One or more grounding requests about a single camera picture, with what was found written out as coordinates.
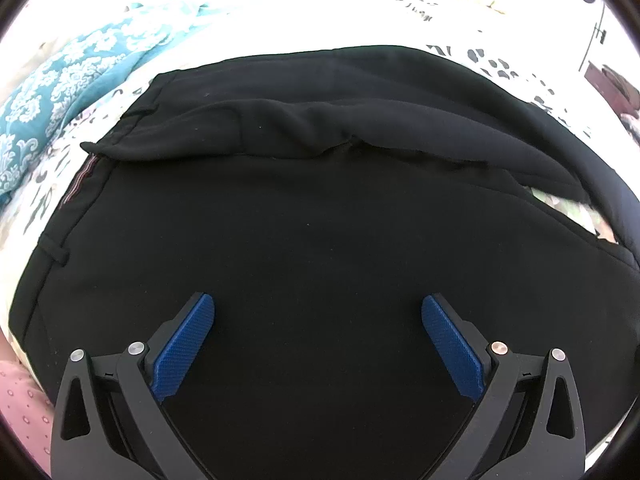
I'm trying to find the person's pink dotted pajamas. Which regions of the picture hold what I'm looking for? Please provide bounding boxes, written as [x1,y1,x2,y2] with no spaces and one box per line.
[0,332,56,461]

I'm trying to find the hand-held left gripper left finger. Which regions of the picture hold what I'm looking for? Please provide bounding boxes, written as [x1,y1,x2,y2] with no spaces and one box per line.
[50,291,217,480]

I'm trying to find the teal patterned pillow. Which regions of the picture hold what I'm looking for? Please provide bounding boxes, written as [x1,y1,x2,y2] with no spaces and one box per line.
[0,7,211,206]

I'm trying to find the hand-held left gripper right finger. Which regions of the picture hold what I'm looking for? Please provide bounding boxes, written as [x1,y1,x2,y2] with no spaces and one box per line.
[421,294,587,480]

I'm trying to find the black pants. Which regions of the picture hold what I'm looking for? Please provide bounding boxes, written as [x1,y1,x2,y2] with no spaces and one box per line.
[9,46,640,480]

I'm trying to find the floral leaf print bedsheet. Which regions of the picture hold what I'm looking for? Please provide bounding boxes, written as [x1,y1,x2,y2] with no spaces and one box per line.
[0,0,640,356]

